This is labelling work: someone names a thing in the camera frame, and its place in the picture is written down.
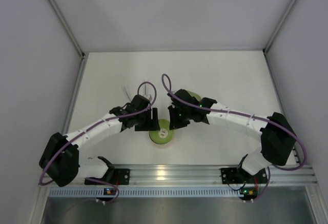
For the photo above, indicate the right aluminium frame post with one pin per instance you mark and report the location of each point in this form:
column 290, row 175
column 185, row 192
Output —
column 278, row 27

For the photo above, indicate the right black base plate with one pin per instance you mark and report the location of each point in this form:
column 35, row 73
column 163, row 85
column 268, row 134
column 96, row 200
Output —
column 235, row 175

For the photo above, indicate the round steel lunch box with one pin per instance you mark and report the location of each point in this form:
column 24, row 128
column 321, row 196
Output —
column 162, row 146

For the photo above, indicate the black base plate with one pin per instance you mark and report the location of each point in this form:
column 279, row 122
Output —
column 120, row 176
column 235, row 175

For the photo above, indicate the slotted grey cable duct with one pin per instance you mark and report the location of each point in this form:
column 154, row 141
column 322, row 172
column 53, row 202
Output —
column 148, row 192

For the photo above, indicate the green square dish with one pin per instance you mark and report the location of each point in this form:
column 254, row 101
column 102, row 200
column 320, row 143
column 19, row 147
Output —
column 196, row 96

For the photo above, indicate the aluminium mounting rail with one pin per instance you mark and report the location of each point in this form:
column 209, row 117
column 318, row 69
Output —
column 208, row 175

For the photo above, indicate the aluminium frame post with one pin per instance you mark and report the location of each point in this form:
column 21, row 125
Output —
column 278, row 27
column 63, row 22

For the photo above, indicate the left aluminium frame post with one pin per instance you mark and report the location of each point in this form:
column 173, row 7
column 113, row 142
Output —
column 63, row 22

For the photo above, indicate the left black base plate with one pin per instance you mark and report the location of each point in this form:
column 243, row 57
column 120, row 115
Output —
column 120, row 176

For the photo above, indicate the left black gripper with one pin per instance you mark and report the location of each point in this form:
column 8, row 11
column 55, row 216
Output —
column 144, row 122

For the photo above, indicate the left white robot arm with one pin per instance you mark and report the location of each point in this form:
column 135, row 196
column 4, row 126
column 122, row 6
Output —
column 61, row 159

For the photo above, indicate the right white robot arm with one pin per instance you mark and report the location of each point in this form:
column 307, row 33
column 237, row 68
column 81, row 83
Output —
column 274, row 133

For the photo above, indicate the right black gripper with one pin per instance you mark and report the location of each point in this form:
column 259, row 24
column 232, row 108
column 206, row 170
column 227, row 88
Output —
column 177, row 118

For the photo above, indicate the green round lid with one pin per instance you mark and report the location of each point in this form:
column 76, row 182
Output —
column 165, row 134

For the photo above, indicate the metal serving tongs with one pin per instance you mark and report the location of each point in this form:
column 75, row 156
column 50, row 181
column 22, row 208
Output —
column 141, row 90

